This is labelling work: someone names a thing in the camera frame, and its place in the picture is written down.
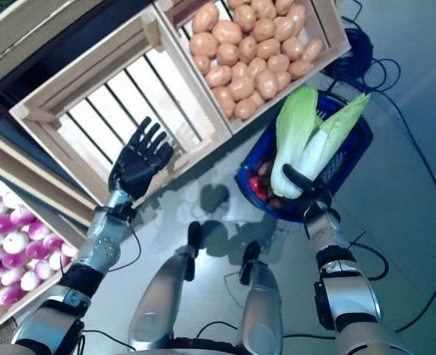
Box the light wooden slatted crate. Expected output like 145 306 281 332
9 5 234 208
154 0 352 136
0 173 81 336

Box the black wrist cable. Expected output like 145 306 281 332
345 232 389 281
110 217 143 273

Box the green white napa cabbage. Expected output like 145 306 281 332
301 92 372 182
269 87 321 197

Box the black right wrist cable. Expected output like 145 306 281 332
345 232 389 281

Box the large light wooden crate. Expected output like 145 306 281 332
0 0 156 75

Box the dark robot waist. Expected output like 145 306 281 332
127 335 251 355

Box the wooden display shelf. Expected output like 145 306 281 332
0 0 352 334

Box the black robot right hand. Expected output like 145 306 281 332
282 164 339 219

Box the silver robot right leg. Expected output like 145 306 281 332
239 242 284 355

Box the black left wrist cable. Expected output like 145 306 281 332
110 217 143 273

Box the brown woven round mat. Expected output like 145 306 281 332
0 320 21 347

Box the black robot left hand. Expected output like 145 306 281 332
108 116 175 199

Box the blue plastic shopping basket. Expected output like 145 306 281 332
234 88 374 223

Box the black cable coil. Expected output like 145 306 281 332
323 27 375 81

